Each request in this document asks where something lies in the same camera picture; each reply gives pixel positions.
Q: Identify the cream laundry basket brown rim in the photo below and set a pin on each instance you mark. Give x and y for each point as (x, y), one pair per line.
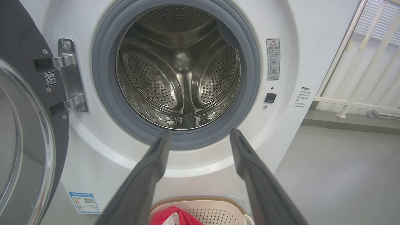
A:
(218, 209)

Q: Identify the silver metal door hinge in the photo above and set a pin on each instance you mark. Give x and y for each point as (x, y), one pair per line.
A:
(73, 78)

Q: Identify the white window blinds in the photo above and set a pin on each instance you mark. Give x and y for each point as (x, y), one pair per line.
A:
(379, 18)

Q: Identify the round white filter cover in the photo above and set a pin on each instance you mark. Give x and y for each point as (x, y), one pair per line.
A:
(236, 200)

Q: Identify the blue energy label sticker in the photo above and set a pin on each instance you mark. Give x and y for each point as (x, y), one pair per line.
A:
(84, 203)

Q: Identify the red and white garment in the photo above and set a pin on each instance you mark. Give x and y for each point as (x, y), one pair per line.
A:
(175, 217)

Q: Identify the grey warning sticker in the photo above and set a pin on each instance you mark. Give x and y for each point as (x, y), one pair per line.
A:
(273, 59)

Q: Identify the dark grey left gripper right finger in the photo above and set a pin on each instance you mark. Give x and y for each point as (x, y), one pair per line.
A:
(262, 187)

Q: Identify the white front-load washing machine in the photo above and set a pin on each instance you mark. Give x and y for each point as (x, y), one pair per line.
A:
(281, 131)

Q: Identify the white metal railing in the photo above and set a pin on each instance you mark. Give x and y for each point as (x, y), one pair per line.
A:
(353, 100)

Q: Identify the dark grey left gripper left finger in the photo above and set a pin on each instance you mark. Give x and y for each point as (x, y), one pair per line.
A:
(140, 187)

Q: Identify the small QR code sticker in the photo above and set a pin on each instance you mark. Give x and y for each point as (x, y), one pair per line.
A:
(50, 79)

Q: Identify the black door latch socket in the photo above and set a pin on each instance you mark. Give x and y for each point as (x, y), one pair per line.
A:
(270, 97)

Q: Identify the black round glass washer door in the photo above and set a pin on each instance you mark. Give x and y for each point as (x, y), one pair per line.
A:
(22, 140)

